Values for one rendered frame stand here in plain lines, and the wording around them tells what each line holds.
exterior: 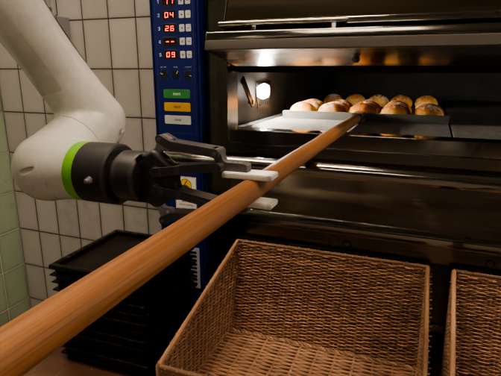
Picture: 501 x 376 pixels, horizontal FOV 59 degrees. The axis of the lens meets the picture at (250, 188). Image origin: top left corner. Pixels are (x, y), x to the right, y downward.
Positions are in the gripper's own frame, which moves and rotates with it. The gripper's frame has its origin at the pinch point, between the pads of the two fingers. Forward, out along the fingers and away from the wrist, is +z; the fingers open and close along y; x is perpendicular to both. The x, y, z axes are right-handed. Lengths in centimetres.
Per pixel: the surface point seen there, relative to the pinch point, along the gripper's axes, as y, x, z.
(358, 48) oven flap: -20, -52, 6
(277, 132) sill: 2, -66, -17
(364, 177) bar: 3.8, -28.6, 11.7
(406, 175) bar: 2.9, -28.6, 19.0
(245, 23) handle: -26, -57, -23
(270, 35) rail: -23, -52, -15
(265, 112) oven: 0, -99, -32
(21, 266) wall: 61, -66, -122
